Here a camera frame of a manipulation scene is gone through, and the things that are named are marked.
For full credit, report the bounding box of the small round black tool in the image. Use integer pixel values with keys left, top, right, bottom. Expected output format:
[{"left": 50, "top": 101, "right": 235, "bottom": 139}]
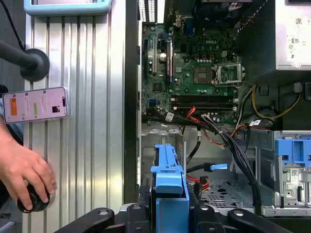
[{"left": 16, "top": 181, "right": 51, "bottom": 214}]

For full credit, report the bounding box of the black RAM slot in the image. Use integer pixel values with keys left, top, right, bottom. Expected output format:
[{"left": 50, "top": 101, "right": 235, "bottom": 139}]
[
  {"left": 172, "top": 102, "right": 238, "bottom": 108},
  {"left": 171, "top": 95, "right": 238, "bottom": 100},
  {"left": 172, "top": 106, "right": 238, "bottom": 112},
  {"left": 171, "top": 99, "right": 238, "bottom": 103}
]

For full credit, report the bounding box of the grey white wire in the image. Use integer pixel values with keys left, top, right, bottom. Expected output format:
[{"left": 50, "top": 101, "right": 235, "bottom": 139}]
[{"left": 236, "top": 86, "right": 256, "bottom": 125}]

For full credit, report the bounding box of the black PC case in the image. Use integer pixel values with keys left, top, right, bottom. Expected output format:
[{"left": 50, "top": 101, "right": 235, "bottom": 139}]
[{"left": 123, "top": 0, "right": 311, "bottom": 233}]

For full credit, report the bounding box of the blue plastic drive carrier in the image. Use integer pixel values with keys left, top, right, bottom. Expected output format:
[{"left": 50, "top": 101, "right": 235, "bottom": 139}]
[{"left": 274, "top": 138, "right": 311, "bottom": 168}]

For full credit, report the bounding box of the thin black pendant cable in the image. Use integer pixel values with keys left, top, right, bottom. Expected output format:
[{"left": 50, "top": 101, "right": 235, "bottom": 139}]
[{"left": 0, "top": 0, "right": 26, "bottom": 51}]

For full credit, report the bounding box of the metal socket cover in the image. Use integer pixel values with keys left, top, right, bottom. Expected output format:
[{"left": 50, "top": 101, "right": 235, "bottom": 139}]
[{"left": 213, "top": 62, "right": 243, "bottom": 85}]

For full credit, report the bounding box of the black wire bundle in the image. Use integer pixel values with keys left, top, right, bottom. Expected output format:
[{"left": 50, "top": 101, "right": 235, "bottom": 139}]
[{"left": 142, "top": 110, "right": 262, "bottom": 216}]

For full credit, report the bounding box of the thin orange wire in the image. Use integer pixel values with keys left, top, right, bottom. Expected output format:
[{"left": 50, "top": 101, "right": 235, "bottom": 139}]
[{"left": 203, "top": 124, "right": 246, "bottom": 149}]

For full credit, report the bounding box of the hard disk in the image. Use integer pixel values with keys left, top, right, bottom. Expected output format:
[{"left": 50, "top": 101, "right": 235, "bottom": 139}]
[{"left": 150, "top": 143, "right": 190, "bottom": 233}]

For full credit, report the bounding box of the black graphics card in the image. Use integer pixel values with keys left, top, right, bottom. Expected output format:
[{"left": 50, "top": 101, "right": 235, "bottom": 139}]
[{"left": 166, "top": 38, "right": 174, "bottom": 86}]

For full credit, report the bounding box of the thick black round plug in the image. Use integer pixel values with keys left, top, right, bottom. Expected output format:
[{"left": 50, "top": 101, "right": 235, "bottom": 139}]
[{"left": 0, "top": 40, "right": 51, "bottom": 83}]

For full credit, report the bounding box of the dark expansion slot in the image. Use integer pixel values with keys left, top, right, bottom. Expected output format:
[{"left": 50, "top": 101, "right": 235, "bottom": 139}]
[{"left": 143, "top": 38, "right": 149, "bottom": 71}]

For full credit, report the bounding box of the white smartphone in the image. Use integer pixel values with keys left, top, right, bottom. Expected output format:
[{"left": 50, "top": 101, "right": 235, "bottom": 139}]
[{"left": 2, "top": 86, "right": 70, "bottom": 124}]

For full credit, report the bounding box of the orange red wire bundle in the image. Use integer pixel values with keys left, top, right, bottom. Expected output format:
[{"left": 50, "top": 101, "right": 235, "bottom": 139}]
[{"left": 186, "top": 106, "right": 197, "bottom": 120}]

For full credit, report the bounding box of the CPU socket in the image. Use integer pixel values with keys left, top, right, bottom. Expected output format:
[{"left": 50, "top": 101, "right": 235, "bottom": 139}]
[{"left": 193, "top": 66, "right": 214, "bottom": 85}]

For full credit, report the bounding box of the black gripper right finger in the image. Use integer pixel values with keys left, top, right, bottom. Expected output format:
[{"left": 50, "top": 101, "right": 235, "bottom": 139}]
[{"left": 190, "top": 184, "right": 294, "bottom": 233}]

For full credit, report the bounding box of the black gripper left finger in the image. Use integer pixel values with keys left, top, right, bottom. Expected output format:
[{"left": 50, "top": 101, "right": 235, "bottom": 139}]
[{"left": 54, "top": 185, "right": 156, "bottom": 233}]

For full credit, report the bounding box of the white expansion slot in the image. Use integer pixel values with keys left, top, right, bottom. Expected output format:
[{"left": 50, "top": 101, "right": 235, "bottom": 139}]
[{"left": 151, "top": 36, "right": 157, "bottom": 74}]

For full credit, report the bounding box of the thin metal locking lever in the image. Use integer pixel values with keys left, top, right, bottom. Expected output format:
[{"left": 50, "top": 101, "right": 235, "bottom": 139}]
[{"left": 215, "top": 81, "right": 245, "bottom": 88}]

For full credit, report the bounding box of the green motherboard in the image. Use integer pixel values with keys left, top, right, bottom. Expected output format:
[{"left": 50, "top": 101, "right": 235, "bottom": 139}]
[{"left": 141, "top": 23, "right": 240, "bottom": 126}]

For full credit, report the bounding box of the black wire with blue plug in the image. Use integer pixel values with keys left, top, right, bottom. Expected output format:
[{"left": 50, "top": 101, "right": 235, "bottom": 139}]
[{"left": 186, "top": 163, "right": 228, "bottom": 173}]

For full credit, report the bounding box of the person's bare hand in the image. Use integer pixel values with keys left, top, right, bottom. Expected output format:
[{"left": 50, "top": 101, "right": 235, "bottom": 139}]
[{"left": 0, "top": 118, "right": 56, "bottom": 211}]

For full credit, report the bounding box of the grey metal drive cage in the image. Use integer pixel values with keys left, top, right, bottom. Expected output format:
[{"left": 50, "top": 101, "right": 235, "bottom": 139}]
[{"left": 257, "top": 130, "right": 311, "bottom": 217}]

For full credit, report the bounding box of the red yellow disk power wire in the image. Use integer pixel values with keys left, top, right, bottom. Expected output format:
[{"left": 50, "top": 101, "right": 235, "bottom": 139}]
[{"left": 186, "top": 175, "right": 210, "bottom": 192}]

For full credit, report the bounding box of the pale blue teach pendant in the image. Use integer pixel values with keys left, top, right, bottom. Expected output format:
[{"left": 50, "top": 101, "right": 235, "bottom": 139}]
[{"left": 23, "top": 0, "right": 113, "bottom": 17}]

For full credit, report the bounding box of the grey power supply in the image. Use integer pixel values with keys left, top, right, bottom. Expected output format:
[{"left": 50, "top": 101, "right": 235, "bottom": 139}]
[{"left": 237, "top": 0, "right": 311, "bottom": 81}]

